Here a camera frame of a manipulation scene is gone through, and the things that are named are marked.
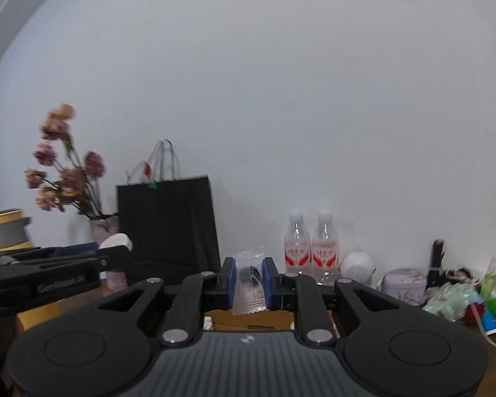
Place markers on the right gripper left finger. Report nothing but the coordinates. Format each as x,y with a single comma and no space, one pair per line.
198,294

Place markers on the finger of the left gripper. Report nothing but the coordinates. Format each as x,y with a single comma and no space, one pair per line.
102,260
43,253

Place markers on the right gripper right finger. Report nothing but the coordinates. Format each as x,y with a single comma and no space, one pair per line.
300,295

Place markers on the small clear sachet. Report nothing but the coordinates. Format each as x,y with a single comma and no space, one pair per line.
249,295

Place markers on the white rounded small case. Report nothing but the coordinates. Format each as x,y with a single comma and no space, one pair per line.
115,240

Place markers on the yellow thermos jug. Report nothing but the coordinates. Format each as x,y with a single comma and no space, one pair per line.
13,234

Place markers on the left water bottle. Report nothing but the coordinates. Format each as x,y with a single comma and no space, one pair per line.
297,245

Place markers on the water bottle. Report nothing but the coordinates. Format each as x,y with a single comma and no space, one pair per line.
297,245
325,250

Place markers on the right water bottle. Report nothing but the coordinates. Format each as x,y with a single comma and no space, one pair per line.
325,250

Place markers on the white astronaut speaker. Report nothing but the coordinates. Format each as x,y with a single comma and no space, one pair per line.
357,266

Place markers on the black paper bag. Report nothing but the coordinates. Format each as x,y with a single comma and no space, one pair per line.
169,220

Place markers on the dried pink flowers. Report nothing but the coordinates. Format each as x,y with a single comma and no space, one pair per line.
65,178

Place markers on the white tin box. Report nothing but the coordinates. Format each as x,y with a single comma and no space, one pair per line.
408,285

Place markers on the black charger stick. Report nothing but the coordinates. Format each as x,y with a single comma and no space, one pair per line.
435,263

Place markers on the crumpled clear plastic bag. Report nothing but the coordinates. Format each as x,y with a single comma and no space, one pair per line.
451,300

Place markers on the red rose ornament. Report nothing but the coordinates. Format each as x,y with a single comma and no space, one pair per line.
473,312

